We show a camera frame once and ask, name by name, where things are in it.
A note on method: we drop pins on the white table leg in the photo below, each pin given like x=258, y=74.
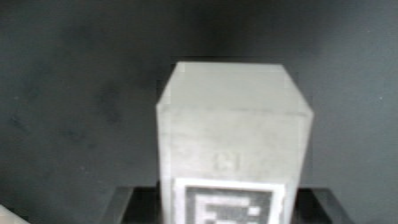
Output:
x=235, y=121

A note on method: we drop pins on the white front fence bar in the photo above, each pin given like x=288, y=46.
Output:
x=9, y=218

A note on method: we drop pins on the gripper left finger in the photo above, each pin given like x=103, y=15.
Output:
x=134, y=206

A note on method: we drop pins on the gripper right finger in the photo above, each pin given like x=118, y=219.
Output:
x=318, y=209

